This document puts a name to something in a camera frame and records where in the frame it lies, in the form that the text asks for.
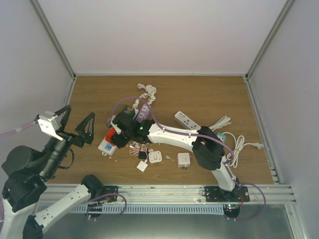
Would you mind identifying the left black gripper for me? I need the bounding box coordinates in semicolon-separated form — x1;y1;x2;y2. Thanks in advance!
41;103;97;177

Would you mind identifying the red cube socket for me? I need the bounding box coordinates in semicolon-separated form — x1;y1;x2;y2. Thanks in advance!
105;127;117;145

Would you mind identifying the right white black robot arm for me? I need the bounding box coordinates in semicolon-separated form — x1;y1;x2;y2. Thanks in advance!
109;112;239;202

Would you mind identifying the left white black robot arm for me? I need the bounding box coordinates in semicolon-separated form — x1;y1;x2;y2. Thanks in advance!
0;105;103;239

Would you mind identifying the white charger plug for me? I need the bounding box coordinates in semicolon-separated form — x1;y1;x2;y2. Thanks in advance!
136;160;148;172

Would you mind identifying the white multicolour power strip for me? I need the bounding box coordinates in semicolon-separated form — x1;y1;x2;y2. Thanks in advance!
98;139;117;156

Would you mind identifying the purple power strip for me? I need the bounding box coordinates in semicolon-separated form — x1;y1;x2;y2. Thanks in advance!
136;104;151;122

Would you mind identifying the white square adapter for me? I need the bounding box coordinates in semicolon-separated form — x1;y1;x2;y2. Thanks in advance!
149;151;162;164

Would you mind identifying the white cube socket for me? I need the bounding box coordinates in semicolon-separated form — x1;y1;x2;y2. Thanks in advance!
177;152;190;169

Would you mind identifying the white grey power strip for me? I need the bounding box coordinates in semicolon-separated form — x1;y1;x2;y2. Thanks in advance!
174;111;201;130

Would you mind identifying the teal power strip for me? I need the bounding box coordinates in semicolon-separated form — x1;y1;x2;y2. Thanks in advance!
216;133;226;143

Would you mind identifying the pink usb cable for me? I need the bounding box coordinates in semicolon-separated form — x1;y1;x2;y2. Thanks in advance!
128;143;148;157

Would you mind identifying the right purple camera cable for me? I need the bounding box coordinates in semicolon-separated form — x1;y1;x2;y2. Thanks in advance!
112;96;267;222

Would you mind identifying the purple camera cable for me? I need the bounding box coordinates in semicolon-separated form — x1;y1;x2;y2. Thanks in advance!
0;119;38;225
112;96;267;222

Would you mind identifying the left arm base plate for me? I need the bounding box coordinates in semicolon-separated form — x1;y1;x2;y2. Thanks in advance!
86;186;119;218

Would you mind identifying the white coiled cable back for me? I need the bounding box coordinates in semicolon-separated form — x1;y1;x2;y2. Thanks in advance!
132;83;158;108

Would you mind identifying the white coiled cable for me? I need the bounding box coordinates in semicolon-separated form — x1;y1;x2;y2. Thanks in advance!
132;83;158;108
220;131;265;168

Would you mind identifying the grey slotted cable duct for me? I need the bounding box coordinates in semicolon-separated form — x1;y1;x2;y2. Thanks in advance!
37;204;225;215

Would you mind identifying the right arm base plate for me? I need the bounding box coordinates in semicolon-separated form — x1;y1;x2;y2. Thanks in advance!
204;185;251;218

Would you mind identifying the white coiled cable right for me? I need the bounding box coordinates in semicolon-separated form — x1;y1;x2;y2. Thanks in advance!
220;131;265;168

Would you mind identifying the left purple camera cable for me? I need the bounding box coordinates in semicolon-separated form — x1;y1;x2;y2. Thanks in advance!
0;119;38;225

